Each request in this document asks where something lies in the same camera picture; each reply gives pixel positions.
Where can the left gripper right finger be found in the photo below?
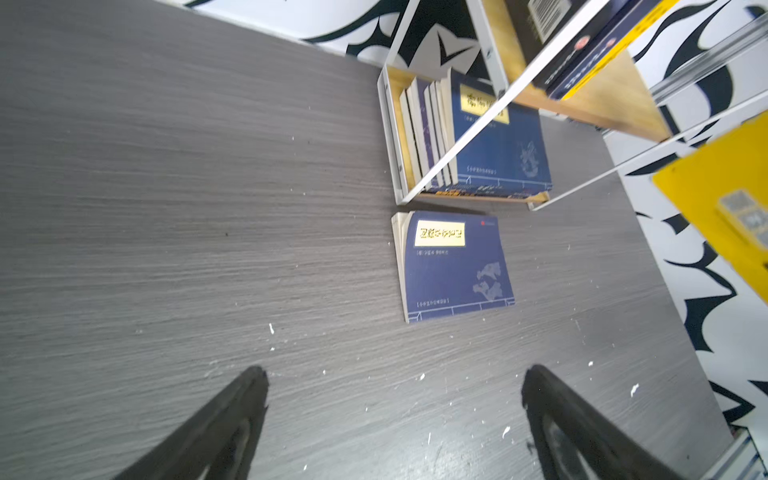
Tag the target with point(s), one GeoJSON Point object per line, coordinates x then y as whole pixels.
{"type": "Point", "coordinates": [573, 440]}

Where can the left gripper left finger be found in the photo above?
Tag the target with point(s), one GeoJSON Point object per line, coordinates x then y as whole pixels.
{"type": "Point", "coordinates": [218, 442]}

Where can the yellow book with figure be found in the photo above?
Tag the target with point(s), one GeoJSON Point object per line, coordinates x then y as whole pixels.
{"type": "Point", "coordinates": [644, 14]}

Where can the wooden white bookshelf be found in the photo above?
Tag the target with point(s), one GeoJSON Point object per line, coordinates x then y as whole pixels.
{"type": "Point", "coordinates": [495, 36]}

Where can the black book leaning upright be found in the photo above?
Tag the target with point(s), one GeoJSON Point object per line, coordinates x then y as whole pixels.
{"type": "Point", "coordinates": [537, 21]}

